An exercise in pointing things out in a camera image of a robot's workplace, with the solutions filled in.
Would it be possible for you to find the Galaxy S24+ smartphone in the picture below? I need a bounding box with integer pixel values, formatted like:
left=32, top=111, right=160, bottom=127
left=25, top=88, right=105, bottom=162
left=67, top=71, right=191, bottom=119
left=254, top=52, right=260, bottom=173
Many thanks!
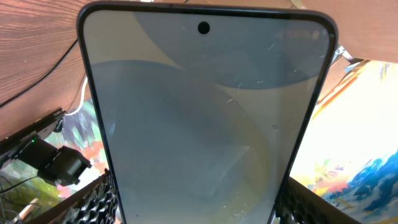
left=76, top=1, right=338, bottom=223

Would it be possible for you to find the black USB-C charger cable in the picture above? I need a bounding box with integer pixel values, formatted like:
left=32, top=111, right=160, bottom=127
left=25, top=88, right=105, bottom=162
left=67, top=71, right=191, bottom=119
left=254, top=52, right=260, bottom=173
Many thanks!
left=0, top=39, right=79, bottom=109

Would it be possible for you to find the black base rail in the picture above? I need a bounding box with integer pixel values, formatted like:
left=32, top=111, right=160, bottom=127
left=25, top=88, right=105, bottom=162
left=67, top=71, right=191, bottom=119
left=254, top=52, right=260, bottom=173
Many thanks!
left=1, top=108, right=67, bottom=168

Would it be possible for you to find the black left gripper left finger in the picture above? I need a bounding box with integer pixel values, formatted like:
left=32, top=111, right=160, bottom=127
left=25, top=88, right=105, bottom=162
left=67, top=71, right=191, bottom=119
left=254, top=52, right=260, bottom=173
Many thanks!
left=27, top=170, right=119, bottom=224

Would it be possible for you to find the white power strip cord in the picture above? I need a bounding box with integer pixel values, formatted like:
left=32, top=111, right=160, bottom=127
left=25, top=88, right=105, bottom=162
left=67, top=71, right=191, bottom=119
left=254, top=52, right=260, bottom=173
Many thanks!
left=64, top=76, right=89, bottom=116

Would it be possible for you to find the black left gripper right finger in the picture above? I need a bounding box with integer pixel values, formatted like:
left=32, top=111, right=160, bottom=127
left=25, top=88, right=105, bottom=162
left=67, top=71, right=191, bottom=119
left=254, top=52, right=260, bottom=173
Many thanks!
left=275, top=177, right=359, bottom=224

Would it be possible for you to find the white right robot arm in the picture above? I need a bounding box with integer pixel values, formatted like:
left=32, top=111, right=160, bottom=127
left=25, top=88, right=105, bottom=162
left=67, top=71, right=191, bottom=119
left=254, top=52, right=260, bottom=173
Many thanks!
left=17, top=138, right=91, bottom=187

